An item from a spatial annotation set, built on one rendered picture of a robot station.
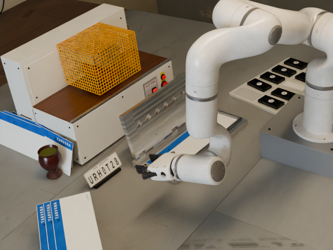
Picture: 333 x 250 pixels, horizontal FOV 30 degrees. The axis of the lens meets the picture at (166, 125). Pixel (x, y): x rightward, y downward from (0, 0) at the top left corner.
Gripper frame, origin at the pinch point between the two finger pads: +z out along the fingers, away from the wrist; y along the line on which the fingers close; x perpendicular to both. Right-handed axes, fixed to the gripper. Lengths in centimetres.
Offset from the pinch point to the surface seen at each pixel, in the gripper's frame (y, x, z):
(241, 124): 50, -14, 3
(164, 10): 227, -12, 220
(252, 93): 73, -12, 14
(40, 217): -34.2, 0.5, 15.7
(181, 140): 29.5, -9.1, 15.8
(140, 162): 11.2, -7.8, 19.4
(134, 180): 3.9, -10.5, 16.9
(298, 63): 103, -12, 10
